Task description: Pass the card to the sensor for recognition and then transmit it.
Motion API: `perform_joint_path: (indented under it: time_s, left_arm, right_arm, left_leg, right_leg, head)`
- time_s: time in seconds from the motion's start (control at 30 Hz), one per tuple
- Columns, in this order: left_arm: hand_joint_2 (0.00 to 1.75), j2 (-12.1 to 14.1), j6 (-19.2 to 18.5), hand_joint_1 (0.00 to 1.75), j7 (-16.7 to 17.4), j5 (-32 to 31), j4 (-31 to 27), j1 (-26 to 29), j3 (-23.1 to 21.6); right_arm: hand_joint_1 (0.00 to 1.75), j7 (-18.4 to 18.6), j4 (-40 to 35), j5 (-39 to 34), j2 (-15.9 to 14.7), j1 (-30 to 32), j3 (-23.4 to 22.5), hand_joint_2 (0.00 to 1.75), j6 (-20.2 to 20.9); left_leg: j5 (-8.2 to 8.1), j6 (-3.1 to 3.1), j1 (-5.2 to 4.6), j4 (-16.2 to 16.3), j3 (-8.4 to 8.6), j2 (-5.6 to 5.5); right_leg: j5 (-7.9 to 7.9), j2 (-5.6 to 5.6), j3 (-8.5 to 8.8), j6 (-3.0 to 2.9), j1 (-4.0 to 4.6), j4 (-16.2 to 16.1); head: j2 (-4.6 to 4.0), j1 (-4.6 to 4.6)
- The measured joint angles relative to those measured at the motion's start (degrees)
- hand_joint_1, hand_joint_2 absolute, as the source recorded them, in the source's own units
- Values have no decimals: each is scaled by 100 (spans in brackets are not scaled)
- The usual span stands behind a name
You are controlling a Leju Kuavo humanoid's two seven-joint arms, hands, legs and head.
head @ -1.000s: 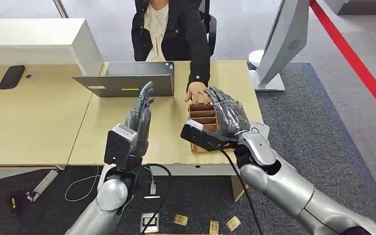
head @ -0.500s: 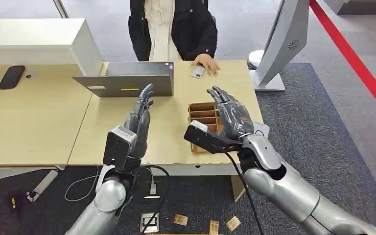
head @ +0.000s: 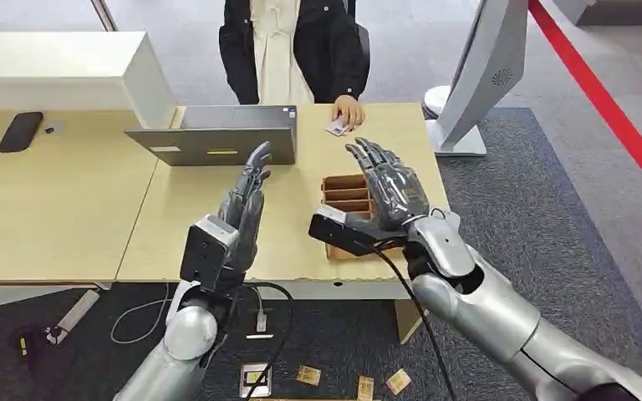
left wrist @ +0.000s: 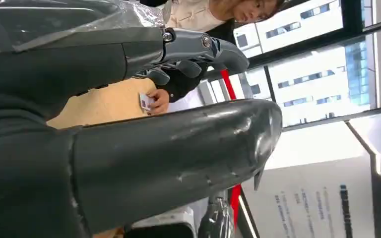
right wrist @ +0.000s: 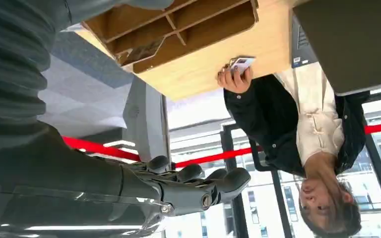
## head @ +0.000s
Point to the person's hand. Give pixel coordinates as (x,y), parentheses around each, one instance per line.
(350,110)

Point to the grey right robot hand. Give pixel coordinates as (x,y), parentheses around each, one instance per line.
(398,193)

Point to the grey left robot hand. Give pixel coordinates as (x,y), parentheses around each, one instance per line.
(249,216)

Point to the white printed card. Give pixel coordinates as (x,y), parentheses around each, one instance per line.
(335,129)

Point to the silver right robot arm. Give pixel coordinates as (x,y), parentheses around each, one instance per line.
(492,315)

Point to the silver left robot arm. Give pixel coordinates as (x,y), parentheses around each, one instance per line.
(185,343)

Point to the wooden card box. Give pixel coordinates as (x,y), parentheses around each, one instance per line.
(346,193)

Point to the person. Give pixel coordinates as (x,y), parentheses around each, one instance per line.
(332,50)

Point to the grey laptop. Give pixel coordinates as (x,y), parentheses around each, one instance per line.
(254,145)

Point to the white round base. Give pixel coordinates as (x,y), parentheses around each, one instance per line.
(436,101)

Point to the white plug adapter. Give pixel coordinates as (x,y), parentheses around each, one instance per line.
(261,321)

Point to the wooden desk leg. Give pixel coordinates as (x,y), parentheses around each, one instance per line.
(407,324)

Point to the grey monitor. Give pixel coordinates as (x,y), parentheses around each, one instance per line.
(481,72)

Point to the card in clear sleeve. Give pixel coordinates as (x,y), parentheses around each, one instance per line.
(255,380)

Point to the tan card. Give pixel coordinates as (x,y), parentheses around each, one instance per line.
(365,388)
(398,381)
(309,375)

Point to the white power strip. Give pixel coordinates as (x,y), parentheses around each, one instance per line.
(74,314)

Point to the white desk partition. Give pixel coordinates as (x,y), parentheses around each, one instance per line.
(66,72)

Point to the black phone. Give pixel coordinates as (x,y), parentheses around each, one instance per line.
(20,131)

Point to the metal pole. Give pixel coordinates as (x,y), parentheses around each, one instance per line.
(104,14)

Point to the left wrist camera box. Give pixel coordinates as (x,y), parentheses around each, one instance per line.
(204,254)

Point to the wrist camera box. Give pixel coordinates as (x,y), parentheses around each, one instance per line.
(204,254)
(343,235)

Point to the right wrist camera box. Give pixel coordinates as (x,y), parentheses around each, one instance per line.
(343,235)

